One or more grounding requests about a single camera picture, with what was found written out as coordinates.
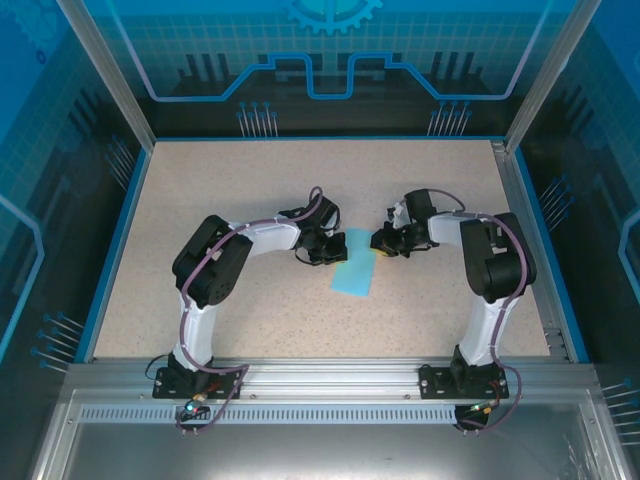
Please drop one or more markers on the aluminium frame post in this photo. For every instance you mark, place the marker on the aluminium frame post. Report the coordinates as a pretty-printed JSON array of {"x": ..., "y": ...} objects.
[
  {"x": 550, "y": 75},
  {"x": 110, "y": 75}
]

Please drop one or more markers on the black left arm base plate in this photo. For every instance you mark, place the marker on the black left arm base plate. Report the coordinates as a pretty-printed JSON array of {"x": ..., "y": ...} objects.
[{"x": 165, "y": 390}]

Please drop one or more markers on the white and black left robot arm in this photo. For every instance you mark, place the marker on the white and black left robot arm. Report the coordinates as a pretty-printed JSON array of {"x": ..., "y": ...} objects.
[{"x": 197, "y": 330}]

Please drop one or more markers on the aluminium side rail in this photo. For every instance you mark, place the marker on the aluminium side rail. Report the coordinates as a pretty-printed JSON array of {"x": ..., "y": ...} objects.
[{"x": 531, "y": 250}]

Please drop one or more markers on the long aluminium mounting rail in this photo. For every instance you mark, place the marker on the long aluminium mounting rail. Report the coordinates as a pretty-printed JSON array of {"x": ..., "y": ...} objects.
[{"x": 325, "y": 377}]

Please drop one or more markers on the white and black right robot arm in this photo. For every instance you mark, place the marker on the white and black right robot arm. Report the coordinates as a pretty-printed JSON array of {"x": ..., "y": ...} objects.
[{"x": 482, "y": 330}]

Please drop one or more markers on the steel sheet tray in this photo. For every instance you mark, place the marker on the steel sheet tray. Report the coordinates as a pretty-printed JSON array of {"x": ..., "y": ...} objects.
[{"x": 325, "y": 455}]

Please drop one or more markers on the light blue paper sheet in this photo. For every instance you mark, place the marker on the light blue paper sheet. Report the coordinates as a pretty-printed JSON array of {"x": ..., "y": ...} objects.
[{"x": 357, "y": 275}]

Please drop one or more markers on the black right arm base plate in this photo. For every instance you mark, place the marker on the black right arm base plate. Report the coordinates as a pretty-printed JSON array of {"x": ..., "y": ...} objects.
[{"x": 432, "y": 382}]

